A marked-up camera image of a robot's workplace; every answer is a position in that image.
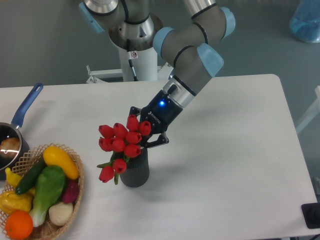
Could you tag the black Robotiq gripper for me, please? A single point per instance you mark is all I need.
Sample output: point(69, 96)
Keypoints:
point(160, 112)

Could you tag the red tulip bouquet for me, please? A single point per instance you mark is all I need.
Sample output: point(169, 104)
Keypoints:
point(124, 142)

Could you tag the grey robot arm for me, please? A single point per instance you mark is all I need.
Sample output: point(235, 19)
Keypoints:
point(194, 63)

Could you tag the dark grey ribbed vase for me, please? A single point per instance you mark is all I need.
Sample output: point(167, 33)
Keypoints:
point(137, 171)

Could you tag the purple red vegetable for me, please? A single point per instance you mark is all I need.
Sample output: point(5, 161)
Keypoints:
point(71, 192)

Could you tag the yellow squash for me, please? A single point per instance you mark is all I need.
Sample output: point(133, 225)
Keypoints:
point(54, 155)

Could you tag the green bok choy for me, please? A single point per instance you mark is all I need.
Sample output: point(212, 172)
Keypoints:
point(48, 188)

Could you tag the white garlic bulb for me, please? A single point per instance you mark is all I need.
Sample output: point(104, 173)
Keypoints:
point(60, 213)

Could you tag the green cucumber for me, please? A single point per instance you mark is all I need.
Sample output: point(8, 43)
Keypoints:
point(29, 180)

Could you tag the brown food in saucepan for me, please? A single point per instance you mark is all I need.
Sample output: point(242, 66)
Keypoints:
point(9, 148)

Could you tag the yellow banana pepper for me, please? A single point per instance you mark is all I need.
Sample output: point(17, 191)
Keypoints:
point(12, 179)

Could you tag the orange fruit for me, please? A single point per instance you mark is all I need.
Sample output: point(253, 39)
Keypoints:
point(19, 225)

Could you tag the black device at table edge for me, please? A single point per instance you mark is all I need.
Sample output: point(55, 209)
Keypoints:
point(311, 214)

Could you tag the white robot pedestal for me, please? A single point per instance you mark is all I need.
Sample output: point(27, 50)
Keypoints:
point(135, 66)

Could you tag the blue handled saucepan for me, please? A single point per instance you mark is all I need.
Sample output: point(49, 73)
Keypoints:
point(12, 130)

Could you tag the white frame at right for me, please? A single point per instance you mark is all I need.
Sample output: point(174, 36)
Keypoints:
point(312, 111)

